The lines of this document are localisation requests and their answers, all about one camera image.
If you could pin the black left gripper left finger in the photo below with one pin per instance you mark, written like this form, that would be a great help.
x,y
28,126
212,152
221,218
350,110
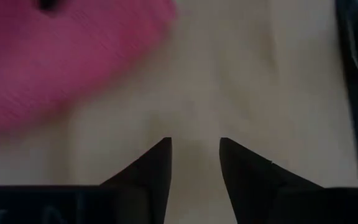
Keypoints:
x,y
154,174

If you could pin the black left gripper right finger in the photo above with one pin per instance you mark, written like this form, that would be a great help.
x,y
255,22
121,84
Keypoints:
x,y
247,174

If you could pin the pink microfiber towel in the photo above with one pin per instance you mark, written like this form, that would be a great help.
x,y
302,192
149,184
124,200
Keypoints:
x,y
57,62

